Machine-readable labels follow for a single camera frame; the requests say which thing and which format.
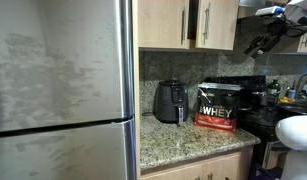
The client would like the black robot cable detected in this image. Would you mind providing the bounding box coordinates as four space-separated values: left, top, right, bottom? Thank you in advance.
281 14 307 38

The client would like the stainless steel fridge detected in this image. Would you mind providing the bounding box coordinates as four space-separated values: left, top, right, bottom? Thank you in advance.
0 0 138 180

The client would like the metal cabinet door handle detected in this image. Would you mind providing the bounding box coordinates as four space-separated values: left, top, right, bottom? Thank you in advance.
202 2 212 46
180 5 187 46

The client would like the dark range hood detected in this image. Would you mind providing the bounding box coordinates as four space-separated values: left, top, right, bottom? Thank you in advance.
238 0 289 9

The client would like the wooden lower cabinet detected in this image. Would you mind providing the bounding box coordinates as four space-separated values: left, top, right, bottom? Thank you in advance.
140 145 255 180

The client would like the black electric stove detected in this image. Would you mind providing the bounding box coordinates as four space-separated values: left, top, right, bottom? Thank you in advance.
204 75 287 168

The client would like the blue soap bottle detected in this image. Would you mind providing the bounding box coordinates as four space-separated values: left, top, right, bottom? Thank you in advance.
287 87 298 100

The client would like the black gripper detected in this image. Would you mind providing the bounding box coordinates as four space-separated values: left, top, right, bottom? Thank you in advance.
243 15 289 60

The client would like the green glass bottle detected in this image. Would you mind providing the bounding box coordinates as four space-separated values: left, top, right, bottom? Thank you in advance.
265 78 282 97

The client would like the tall wooden side panel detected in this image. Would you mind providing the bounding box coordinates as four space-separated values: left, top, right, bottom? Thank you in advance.
131 0 143 180

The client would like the black air fryer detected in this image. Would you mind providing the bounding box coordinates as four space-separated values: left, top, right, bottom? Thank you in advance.
153 79 190 128

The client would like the black red whey protein bag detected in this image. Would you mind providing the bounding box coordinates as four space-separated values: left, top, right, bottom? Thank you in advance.
193 81 244 133

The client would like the metal sink faucet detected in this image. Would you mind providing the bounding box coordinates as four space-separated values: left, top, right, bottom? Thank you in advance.
294 72 307 98

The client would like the dark metal pot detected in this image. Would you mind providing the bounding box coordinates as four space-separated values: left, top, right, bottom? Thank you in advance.
251 91 270 108

